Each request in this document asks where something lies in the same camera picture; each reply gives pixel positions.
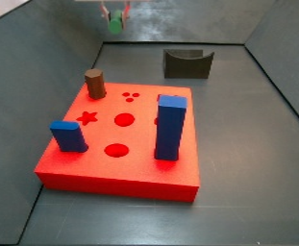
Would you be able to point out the tall blue rectangular block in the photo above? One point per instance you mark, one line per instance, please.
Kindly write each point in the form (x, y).
(171, 110)

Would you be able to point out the red shape sorter board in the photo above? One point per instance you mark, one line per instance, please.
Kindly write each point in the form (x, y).
(118, 165)

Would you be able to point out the green cylinder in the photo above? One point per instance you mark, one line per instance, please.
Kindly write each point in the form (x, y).
(115, 24)

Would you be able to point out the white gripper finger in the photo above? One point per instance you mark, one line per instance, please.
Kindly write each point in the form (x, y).
(126, 10)
(105, 11)

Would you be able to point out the short blue rounded block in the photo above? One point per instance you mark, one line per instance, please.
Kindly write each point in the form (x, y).
(68, 136)

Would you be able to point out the black curved cradle stand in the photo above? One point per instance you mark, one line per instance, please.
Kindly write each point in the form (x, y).
(186, 64)

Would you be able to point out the brown hexagonal peg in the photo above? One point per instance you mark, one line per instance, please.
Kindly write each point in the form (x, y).
(94, 80)

